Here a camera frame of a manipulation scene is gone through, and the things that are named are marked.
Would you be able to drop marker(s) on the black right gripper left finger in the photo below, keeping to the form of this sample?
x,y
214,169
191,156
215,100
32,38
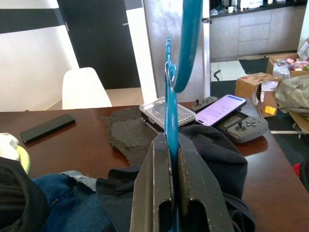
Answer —
x,y
152,188

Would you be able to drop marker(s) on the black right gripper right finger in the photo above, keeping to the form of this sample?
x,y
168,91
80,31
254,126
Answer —
x,y
200,193

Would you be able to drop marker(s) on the dark navy garment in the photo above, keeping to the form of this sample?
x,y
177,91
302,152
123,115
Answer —
x,y
217,149

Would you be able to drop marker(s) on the blue plastic hanger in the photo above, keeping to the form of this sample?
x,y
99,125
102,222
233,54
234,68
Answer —
x,y
190,36

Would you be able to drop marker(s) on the grey felt cloth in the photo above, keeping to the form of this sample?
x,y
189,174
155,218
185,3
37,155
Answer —
x,y
130,135

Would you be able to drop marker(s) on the clear plastic parts box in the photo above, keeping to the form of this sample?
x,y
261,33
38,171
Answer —
x,y
154,111

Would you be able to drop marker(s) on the grey handheld controller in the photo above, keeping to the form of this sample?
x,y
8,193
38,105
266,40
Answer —
x,y
248,128

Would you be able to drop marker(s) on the blue denim jeans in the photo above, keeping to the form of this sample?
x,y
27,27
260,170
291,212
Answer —
x,y
72,205

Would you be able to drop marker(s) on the smartphone with lit screen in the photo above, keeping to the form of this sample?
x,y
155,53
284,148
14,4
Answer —
x,y
219,110

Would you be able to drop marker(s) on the white rod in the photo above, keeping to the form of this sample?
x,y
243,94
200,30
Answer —
x,y
285,132

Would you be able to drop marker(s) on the open cardboard box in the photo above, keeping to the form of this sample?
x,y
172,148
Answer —
x,y
246,89

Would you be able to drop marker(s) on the white shell chair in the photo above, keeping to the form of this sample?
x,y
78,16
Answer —
x,y
84,91

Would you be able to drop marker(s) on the black phone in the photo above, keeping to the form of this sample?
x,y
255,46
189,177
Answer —
x,y
48,128

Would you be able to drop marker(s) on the lime green item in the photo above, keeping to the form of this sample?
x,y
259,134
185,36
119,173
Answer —
x,y
24,159

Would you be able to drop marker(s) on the black garment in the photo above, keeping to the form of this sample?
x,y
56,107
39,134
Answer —
x,y
19,198

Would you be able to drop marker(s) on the olive green cloth bundle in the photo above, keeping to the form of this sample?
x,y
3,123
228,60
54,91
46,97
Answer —
x,y
294,94

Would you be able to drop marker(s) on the black kitchen floor mat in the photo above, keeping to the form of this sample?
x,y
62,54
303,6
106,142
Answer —
x,y
256,65

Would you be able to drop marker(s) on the silver refrigerator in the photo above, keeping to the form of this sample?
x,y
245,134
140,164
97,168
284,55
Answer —
x,y
159,48

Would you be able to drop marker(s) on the cardboard box with packets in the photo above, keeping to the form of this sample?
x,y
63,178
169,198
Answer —
x,y
270,65

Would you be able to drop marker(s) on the white cloth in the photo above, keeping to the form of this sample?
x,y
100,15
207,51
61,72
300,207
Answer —
x,y
8,145

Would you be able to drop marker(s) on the grey kitchen cabinet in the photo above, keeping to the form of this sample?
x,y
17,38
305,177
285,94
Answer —
x,y
253,31

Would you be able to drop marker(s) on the white carton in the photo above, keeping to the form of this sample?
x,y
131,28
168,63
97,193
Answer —
x,y
304,49

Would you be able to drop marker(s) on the white mug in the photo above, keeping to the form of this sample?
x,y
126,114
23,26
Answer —
x,y
231,9

